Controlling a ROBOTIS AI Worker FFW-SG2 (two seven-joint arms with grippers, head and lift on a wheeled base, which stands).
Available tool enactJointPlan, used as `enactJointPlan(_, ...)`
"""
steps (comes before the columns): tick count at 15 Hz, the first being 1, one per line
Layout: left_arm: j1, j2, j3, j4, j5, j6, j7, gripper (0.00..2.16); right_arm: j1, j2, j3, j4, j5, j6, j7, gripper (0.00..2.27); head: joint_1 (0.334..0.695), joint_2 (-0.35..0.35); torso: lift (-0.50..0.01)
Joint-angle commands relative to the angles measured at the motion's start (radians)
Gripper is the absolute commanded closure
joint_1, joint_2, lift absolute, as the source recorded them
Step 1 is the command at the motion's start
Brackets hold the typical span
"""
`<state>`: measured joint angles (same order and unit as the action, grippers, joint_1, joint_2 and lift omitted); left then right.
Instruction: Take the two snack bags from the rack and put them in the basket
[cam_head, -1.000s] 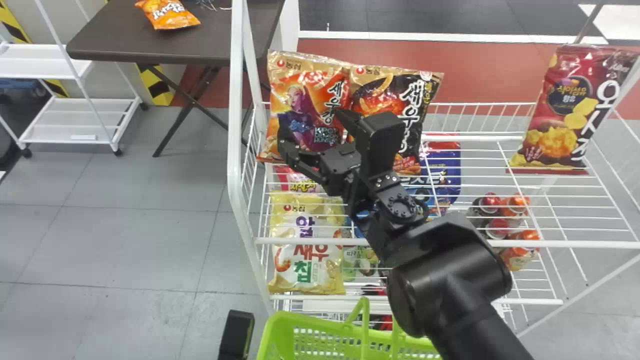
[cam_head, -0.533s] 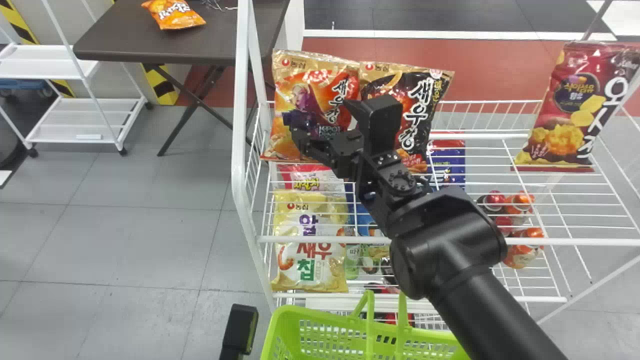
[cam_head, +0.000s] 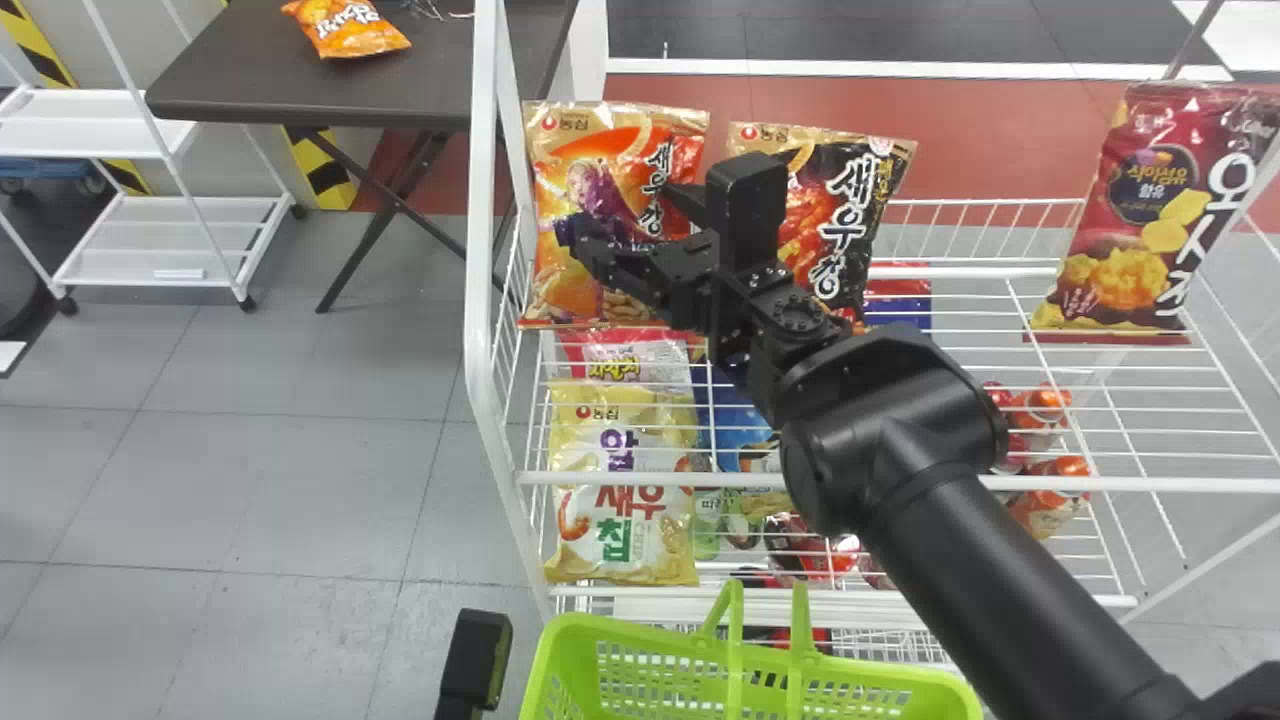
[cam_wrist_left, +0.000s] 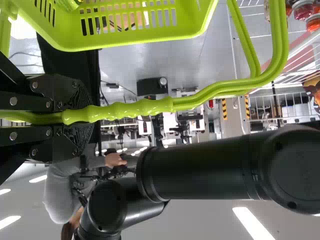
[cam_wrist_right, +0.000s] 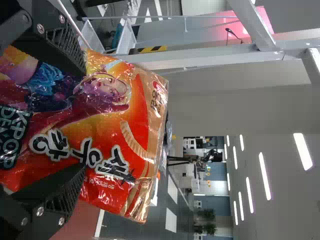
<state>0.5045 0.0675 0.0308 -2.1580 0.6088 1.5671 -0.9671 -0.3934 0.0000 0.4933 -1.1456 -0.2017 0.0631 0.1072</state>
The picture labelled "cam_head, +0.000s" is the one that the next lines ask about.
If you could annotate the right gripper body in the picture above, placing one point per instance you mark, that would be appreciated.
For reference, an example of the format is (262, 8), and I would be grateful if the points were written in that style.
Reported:
(695, 275)

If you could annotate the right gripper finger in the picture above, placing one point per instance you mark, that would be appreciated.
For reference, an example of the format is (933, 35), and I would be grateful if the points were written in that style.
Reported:
(615, 255)
(688, 203)

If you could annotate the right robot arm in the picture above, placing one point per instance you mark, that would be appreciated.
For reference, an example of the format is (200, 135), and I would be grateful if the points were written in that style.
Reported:
(960, 540)

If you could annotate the red white snack packet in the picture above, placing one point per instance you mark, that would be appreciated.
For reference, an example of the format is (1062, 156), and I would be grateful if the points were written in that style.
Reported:
(625, 358)

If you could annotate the large orange snack packet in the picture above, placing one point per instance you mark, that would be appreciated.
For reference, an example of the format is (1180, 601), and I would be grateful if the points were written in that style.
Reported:
(590, 150)

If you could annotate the black snack packet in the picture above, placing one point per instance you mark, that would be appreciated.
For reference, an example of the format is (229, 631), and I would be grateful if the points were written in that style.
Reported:
(850, 210)

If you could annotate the red blue snack packet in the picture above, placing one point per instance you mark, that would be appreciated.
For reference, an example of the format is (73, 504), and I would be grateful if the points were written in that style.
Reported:
(898, 298)

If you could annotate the green snack packet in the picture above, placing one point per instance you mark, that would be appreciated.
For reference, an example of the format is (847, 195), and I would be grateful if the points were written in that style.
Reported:
(722, 525)

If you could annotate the yellow snack packet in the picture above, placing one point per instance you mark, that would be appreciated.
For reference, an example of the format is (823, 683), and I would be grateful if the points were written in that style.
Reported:
(620, 520)

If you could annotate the dark side table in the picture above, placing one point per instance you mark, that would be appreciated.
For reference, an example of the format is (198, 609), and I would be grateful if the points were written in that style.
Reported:
(400, 70)

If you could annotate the small orange snack packet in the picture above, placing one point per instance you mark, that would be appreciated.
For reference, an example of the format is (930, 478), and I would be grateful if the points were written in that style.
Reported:
(345, 25)

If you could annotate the green basket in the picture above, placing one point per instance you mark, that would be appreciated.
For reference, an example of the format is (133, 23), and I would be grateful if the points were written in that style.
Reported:
(650, 680)

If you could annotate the white shelf trolley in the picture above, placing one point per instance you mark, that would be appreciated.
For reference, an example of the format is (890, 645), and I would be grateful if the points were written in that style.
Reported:
(170, 240)

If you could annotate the dark red snack packet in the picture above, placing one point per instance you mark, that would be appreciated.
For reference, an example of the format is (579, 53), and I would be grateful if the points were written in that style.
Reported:
(1150, 220)

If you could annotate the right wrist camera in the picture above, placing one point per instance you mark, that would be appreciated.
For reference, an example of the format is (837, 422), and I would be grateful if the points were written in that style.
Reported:
(748, 200)

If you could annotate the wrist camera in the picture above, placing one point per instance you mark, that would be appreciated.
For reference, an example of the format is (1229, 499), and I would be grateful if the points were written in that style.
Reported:
(476, 660)
(748, 200)

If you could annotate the yellow black striped post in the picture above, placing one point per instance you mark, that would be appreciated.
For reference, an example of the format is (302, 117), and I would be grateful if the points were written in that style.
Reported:
(322, 170)
(45, 55)

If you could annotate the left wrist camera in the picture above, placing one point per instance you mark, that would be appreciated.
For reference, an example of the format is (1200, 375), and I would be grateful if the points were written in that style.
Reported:
(476, 660)

